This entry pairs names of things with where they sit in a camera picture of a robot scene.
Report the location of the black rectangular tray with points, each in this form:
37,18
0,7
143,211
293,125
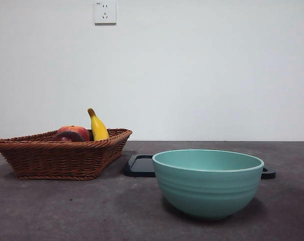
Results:
139,168

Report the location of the brown wicker basket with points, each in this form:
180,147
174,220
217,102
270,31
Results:
58,160

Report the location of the white wall socket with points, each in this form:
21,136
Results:
105,12

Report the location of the yellow banana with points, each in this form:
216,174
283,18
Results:
98,128

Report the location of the teal ceramic bowl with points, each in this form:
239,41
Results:
207,190

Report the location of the red orange peach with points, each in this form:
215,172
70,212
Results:
79,130

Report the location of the dark purple plum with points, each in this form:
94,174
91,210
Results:
66,136

